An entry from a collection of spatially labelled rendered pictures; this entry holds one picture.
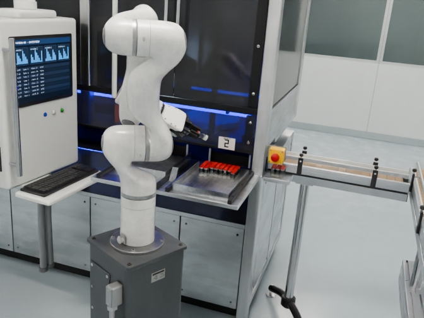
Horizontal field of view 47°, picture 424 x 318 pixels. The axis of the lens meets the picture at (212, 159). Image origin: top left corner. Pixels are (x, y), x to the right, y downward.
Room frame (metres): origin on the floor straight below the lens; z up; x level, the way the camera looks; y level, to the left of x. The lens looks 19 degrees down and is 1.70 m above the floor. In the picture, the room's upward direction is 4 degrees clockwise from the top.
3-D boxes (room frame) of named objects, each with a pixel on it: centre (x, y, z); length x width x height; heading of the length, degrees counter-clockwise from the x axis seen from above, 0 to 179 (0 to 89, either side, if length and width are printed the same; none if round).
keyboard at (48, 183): (2.17, 0.71, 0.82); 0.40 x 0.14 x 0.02; 158
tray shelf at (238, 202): (2.19, 0.14, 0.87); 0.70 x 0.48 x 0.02; 73
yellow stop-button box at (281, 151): (2.25, -0.31, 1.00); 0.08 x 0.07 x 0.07; 163
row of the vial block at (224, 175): (2.19, -0.03, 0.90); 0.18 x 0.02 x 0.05; 73
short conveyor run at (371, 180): (2.31, -0.63, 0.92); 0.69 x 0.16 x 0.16; 73
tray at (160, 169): (2.31, 0.29, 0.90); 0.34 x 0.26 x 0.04; 163
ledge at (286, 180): (2.29, -0.34, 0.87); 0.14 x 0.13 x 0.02; 163
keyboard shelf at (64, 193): (2.18, 0.73, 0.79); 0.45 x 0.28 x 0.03; 158
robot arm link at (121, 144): (1.52, 0.27, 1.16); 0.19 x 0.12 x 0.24; 103
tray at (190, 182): (2.10, -0.01, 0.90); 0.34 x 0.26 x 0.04; 163
